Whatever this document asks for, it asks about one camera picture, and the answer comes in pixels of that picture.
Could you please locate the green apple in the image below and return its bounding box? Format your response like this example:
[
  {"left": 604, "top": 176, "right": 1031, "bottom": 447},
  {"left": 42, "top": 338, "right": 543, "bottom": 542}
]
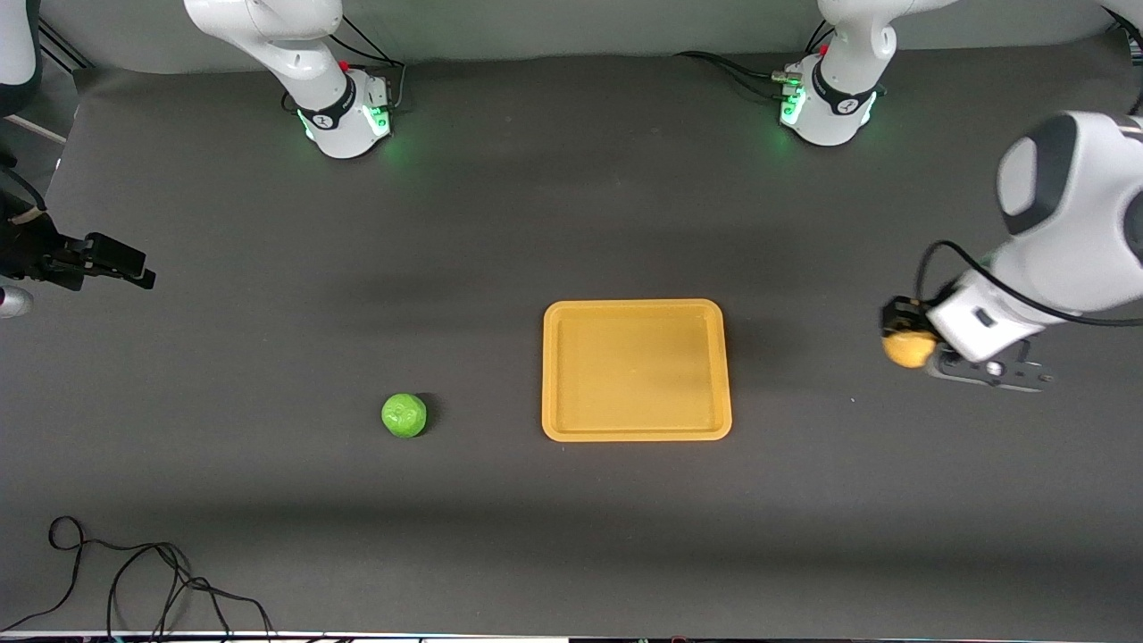
[{"left": 381, "top": 393, "right": 429, "bottom": 439}]

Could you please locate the thin black loose cable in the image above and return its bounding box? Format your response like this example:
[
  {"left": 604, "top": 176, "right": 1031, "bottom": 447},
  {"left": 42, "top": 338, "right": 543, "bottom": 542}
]
[{"left": 0, "top": 516, "right": 274, "bottom": 640}]

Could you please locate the black right arm base cable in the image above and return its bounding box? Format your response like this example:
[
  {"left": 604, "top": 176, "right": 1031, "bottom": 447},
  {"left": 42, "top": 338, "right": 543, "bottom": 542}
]
[{"left": 326, "top": 18, "right": 408, "bottom": 113}]

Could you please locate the black left arm base cable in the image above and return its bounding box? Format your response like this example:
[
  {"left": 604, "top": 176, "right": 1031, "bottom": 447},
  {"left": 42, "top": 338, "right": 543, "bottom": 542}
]
[{"left": 674, "top": 18, "right": 836, "bottom": 101}]

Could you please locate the yellow potato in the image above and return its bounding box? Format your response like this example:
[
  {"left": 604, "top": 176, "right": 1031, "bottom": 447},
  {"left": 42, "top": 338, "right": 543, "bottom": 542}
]
[{"left": 882, "top": 330, "right": 937, "bottom": 370}]

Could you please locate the dark grey table mat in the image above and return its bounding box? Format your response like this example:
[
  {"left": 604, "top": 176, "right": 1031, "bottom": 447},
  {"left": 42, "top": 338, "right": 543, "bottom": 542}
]
[{"left": 0, "top": 36, "right": 1143, "bottom": 640}]

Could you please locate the yellow plastic tray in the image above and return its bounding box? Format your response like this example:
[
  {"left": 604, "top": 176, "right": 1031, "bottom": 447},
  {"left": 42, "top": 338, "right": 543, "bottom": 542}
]
[{"left": 542, "top": 299, "right": 733, "bottom": 443}]

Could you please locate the thin white rod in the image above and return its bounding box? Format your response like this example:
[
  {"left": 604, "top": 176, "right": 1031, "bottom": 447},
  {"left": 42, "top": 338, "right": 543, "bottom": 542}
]
[{"left": 0, "top": 112, "right": 71, "bottom": 146}]

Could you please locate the black arm base cable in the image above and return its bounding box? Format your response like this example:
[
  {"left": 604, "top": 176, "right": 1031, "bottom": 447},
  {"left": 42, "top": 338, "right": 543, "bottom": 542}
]
[
  {"left": 674, "top": 18, "right": 836, "bottom": 101},
  {"left": 326, "top": 18, "right": 408, "bottom": 113}
]

